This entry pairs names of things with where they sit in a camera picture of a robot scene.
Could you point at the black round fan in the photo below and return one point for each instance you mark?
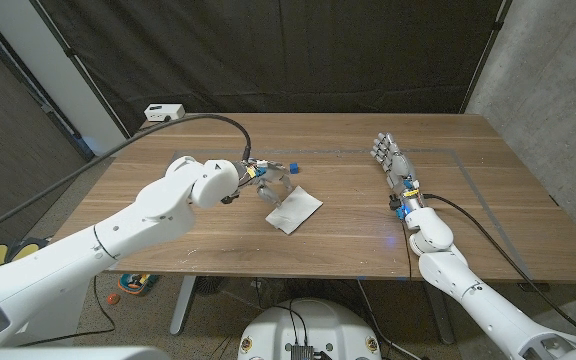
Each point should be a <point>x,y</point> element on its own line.
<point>210,285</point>

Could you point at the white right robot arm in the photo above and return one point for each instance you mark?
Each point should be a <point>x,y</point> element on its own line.
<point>468,290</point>

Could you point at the colourful toy on floor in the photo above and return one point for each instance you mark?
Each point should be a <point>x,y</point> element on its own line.
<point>138,283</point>

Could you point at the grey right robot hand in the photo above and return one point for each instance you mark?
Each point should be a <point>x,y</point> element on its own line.
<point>398,167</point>

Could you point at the white robot torso edge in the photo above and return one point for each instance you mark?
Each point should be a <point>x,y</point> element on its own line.
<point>68,355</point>

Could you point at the grey tape outline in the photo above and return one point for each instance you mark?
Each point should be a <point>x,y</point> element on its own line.
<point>343,150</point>

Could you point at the blue block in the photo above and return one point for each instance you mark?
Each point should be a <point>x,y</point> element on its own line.
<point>294,168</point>

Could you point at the white power strip box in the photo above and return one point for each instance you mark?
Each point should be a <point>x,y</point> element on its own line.
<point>164,112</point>

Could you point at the white paper sheet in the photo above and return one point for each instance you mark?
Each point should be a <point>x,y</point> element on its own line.
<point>298,212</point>

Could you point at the small orange ball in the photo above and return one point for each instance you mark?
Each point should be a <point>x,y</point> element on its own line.
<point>113,299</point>

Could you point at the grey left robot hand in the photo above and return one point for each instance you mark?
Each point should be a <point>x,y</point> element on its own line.
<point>268,175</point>

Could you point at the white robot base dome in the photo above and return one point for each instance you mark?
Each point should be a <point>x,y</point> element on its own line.
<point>313,325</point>

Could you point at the black backdrop stand pole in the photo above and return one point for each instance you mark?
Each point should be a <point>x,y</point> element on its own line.
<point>488,50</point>
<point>75,55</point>

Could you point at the black backdrop curtain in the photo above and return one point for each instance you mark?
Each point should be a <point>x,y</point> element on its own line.
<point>293,50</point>

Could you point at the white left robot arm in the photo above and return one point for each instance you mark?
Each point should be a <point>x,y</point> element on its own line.
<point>118,230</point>

